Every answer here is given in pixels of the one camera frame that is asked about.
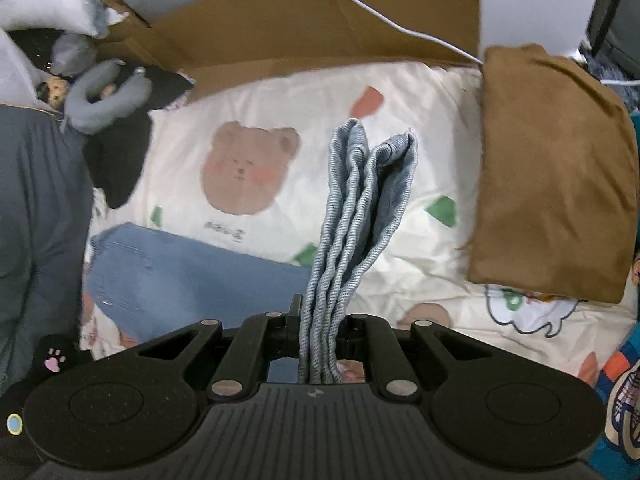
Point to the faded blue jeans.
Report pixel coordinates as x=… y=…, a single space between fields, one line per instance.
x=360 y=200

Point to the teal printed cloth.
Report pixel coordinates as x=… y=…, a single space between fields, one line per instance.
x=622 y=410

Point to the black cloth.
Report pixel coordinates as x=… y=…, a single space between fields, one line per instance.
x=120 y=160

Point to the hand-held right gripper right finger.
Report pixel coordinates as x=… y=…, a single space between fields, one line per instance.
x=352 y=335

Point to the flattened cardboard sheet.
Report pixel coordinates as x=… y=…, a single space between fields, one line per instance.
x=300 y=25

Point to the brown folded cloth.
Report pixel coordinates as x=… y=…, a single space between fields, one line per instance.
x=550 y=170

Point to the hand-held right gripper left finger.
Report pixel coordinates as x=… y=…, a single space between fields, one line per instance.
x=280 y=335

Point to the dark-haired doll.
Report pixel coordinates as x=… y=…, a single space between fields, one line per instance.
x=52 y=92

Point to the cream bear-print bed sheet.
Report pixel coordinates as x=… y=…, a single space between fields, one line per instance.
x=250 y=85

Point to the black paw-print clothing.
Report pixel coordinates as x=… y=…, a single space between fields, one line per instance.
x=20 y=375

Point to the grey blanket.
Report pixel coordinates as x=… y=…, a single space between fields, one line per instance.
x=40 y=210

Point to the grey neck pillow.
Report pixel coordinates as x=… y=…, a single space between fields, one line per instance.
x=90 y=110

